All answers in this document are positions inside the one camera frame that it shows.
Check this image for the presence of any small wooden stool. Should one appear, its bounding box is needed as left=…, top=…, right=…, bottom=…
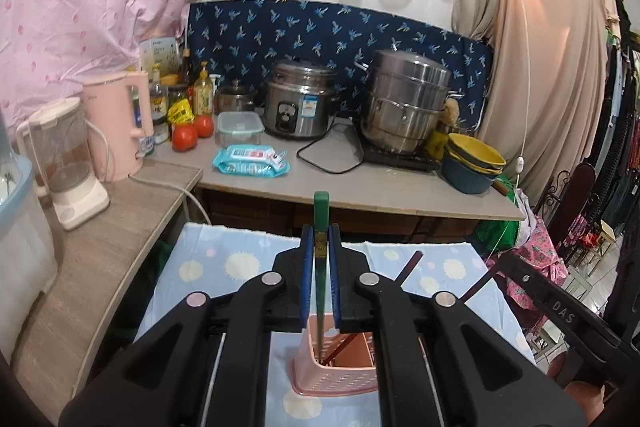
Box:
left=575, top=227, right=618, bottom=278

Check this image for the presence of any dark blue patterned cloth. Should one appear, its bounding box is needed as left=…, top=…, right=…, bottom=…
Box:
left=186, top=0, right=496, bottom=138

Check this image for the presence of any blue wet wipes pack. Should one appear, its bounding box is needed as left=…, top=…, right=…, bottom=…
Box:
left=211, top=144, right=292, bottom=178

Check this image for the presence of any white storage bin blue lid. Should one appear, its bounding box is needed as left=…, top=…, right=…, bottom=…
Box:
left=0, top=152, right=58, bottom=308

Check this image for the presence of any pink electric kettle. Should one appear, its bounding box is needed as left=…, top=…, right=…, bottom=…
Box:
left=81, top=71, right=156, bottom=182

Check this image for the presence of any white blender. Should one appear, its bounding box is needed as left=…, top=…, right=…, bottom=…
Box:
left=15, top=98, right=111, bottom=231

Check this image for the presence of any dark wooden chair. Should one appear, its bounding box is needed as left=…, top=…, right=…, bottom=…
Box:
left=537, top=162, right=598, bottom=268

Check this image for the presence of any row of hanging clothes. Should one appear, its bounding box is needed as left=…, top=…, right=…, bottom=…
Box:
left=585, top=0, right=640, bottom=268

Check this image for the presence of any yellow tin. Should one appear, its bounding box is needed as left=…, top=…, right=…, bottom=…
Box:
left=426, top=129, right=451, bottom=161

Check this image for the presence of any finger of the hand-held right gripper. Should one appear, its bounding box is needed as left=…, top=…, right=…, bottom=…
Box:
left=492, top=251, right=548, bottom=303

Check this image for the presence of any white power cord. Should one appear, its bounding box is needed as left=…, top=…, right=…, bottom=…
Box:
left=130, top=173, right=212, bottom=226

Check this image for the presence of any person's right hand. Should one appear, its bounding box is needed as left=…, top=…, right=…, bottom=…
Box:
left=547, top=354, right=608, bottom=415

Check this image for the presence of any black power cord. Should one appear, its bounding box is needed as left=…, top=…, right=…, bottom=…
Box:
left=296, top=127, right=366, bottom=175

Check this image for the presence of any large blue bowl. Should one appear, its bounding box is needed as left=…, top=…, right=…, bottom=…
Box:
left=441, top=157, right=502, bottom=196

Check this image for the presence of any clear plastic food container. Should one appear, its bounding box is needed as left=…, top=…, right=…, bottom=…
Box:
left=216, top=112, right=265, bottom=146

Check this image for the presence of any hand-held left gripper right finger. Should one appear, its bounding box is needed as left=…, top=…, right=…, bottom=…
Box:
left=327, top=224, right=586, bottom=427

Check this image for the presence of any light blue planet tablecloth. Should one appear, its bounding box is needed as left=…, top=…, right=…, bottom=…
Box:
left=127, top=222, right=538, bottom=427

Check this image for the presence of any steel steamer pot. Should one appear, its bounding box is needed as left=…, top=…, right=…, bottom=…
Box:
left=354, top=48, right=463, bottom=156

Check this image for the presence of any steel rice cooker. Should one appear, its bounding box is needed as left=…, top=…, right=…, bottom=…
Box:
left=263, top=59, right=341, bottom=142

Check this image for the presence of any green chopstick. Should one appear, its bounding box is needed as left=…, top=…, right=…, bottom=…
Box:
left=311, top=190, right=331, bottom=360

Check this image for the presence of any dark red chopstick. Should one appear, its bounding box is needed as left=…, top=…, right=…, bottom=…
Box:
left=464, top=271, right=495, bottom=304
left=330, top=252, right=421, bottom=360

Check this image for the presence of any pink perforated utensil holder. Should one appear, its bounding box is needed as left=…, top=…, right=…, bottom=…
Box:
left=290, top=314, right=381, bottom=398

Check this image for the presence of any bottle with white label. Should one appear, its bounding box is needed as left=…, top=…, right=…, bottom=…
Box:
left=149, top=64, right=170, bottom=128

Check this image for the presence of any small steel pot with lid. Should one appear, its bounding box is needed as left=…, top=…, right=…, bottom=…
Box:
left=215, top=79, right=258, bottom=115

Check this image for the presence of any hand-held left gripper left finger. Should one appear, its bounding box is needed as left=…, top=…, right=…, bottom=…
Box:
left=59, top=224, right=317, bottom=427

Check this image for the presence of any black induction cooktop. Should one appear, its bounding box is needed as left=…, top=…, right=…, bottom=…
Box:
left=356, top=141, right=446, bottom=174

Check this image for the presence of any yellow cooking oil bottle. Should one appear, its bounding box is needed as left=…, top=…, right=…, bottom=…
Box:
left=194, top=62, right=215, bottom=116

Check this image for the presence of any pink pineapple print cloth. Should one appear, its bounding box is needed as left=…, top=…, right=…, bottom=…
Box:
left=487, top=207, right=571, bottom=338

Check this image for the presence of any white cord with switch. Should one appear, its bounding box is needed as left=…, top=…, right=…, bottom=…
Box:
left=492, top=0, right=533, bottom=258

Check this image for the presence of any beige curtain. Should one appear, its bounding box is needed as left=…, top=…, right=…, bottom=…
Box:
left=452, top=0, right=621, bottom=208

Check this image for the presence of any pink floral sheet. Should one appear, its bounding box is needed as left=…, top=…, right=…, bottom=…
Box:
left=0, top=0, right=261, bottom=168

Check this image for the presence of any blue bowl yellow inside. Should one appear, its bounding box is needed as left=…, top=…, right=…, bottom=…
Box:
left=444, top=152, right=506, bottom=176
left=446, top=133, right=507, bottom=168

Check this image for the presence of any glass jar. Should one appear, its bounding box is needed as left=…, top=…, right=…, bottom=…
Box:
left=167, top=83, right=190, bottom=108

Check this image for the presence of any white and green carton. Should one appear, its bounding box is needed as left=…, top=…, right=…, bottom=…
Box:
left=138, top=37, right=181, bottom=78

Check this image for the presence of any yellow snack packet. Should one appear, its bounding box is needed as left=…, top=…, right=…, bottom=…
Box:
left=167, top=99, right=195, bottom=126

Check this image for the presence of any green bag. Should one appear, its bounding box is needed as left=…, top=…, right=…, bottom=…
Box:
left=475, top=177, right=526, bottom=253

